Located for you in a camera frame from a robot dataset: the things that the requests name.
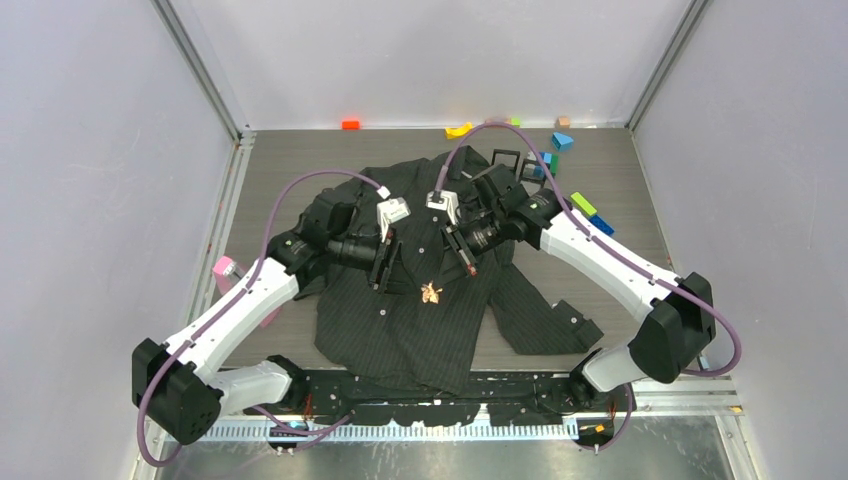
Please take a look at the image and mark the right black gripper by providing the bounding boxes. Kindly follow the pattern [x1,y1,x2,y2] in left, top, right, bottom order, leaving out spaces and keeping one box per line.
[433,208,509,292]

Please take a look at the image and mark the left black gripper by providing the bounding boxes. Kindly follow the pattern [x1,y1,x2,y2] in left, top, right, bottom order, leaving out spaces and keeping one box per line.
[328,225,423,297]

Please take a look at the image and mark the black pinstriped shirt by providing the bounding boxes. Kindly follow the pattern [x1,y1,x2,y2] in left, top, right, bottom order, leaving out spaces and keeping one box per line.
[304,147,603,393]

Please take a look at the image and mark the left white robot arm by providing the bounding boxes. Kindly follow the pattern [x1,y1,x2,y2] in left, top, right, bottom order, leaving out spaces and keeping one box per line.
[132,187,414,446]

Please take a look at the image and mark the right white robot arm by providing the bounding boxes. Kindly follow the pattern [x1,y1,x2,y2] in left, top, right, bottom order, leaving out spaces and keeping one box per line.
[426,164,716,411]

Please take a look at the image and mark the black brooch box left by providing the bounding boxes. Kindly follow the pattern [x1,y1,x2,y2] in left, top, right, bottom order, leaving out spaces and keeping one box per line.
[491,149,522,171]

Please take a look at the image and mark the black brooch box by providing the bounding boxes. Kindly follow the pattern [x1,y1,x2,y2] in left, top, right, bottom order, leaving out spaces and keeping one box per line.
[491,149,522,171]
[517,158,547,188]

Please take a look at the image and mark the black brooch box right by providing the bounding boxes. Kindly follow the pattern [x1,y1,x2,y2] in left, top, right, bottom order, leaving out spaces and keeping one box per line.
[517,158,547,188]

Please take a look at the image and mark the blue green block stack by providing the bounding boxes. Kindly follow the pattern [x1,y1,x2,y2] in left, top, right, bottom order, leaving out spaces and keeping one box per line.
[526,152,559,178]

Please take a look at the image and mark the yellow arch block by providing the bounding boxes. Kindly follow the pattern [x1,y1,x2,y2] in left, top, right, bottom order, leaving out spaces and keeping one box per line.
[444,122,474,140]

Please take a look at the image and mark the lime green brick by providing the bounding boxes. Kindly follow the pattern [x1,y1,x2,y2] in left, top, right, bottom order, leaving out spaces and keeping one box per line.
[570,192,597,218]

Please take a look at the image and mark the blue lego brick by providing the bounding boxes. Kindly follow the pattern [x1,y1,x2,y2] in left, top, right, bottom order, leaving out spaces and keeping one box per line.
[589,214,615,236]

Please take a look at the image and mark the blue wedge block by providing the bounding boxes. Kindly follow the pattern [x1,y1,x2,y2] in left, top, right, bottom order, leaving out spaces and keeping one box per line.
[551,132,575,152]

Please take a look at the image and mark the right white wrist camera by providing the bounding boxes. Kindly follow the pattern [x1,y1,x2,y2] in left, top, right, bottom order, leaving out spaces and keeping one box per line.
[426,190,459,225]

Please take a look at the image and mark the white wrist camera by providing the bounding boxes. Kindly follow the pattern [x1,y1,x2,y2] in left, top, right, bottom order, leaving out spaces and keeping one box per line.
[426,190,459,225]
[376,186,411,243]

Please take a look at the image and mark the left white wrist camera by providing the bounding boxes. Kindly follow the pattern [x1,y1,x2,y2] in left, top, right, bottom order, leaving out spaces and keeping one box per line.
[376,186,411,243]

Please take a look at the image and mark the red block at wall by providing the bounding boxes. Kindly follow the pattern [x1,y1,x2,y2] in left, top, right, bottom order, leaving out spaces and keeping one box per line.
[341,118,361,130]

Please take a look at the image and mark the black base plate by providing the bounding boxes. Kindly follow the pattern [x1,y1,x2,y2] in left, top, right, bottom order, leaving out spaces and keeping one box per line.
[262,370,629,427]

